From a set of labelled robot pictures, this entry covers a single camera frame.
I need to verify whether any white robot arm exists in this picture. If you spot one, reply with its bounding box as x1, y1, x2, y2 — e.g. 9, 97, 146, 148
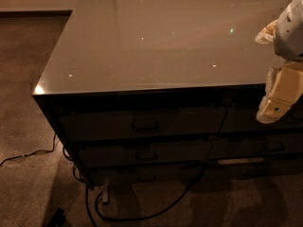
255, 0, 303, 124

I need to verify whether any grey cabinet with glossy top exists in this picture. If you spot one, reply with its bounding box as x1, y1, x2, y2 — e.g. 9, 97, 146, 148
34, 0, 302, 186

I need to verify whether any black object on floor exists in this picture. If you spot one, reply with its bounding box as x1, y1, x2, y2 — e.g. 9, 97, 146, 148
46, 208, 66, 227

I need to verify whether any thick black floor cable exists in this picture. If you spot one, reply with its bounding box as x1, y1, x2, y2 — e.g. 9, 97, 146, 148
84, 164, 205, 227

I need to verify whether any thin black floor cable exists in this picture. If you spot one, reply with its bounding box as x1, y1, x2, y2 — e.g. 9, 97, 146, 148
0, 133, 58, 167

